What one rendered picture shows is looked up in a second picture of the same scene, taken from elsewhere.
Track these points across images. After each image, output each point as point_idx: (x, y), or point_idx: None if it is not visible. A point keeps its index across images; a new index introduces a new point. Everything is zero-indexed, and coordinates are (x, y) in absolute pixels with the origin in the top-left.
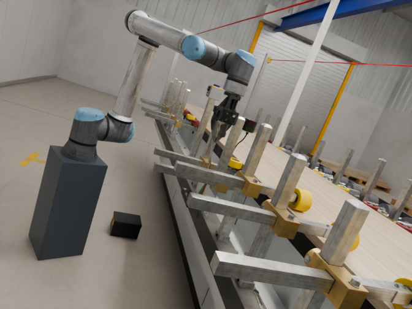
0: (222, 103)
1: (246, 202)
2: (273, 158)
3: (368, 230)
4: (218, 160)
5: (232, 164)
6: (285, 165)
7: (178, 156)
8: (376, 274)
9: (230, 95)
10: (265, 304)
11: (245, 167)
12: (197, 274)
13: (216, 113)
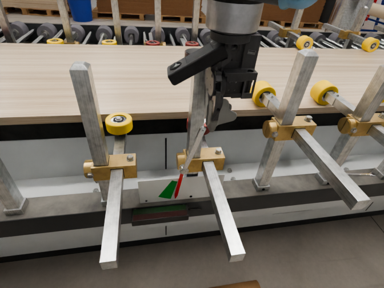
0: (214, 63)
1: (172, 142)
2: (28, 67)
3: None
4: (5, 144)
5: (130, 127)
6: (62, 65)
7: (120, 210)
8: None
9: (251, 38)
10: (294, 172)
11: (290, 117)
12: (128, 234)
13: (222, 91)
